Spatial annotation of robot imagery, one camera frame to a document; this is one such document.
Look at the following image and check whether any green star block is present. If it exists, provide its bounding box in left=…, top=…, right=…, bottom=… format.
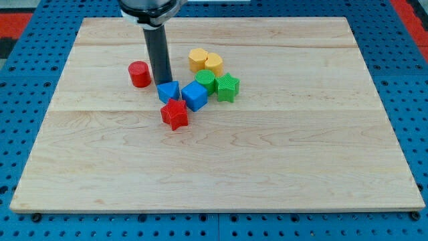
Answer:
left=215, top=73, right=240, bottom=102

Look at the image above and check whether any blue cube block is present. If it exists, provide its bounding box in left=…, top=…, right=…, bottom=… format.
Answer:
left=181, top=81, right=208, bottom=112

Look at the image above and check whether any yellow heart block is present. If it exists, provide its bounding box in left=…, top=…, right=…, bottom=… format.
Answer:
left=204, top=53, right=223, bottom=76

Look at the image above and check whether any yellow hexagon block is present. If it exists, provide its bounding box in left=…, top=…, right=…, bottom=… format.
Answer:
left=188, top=48, right=208, bottom=73

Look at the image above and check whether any red star block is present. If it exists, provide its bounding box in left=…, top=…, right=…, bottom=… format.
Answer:
left=160, top=98, right=189, bottom=131

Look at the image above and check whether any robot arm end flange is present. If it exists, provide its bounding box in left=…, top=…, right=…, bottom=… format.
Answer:
left=118, top=0, right=188, bottom=30

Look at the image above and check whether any red cylinder block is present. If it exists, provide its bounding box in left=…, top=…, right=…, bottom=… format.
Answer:
left=128, top=61, right=151, bottom=88

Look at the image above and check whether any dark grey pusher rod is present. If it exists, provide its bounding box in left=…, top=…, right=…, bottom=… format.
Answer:
left=143, top=25, right=173, bottom=85

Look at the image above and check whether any light wooden board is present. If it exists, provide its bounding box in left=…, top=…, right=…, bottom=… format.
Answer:
left=10, top=17, right=425, bottom=214

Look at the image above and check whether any blue triangle block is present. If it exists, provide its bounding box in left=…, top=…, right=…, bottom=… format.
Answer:
left=156, top=81, right=180, bottom=104

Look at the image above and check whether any green cylinder block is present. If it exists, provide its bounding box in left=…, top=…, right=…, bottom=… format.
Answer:
left=195, top=70, right=215, bottom=96

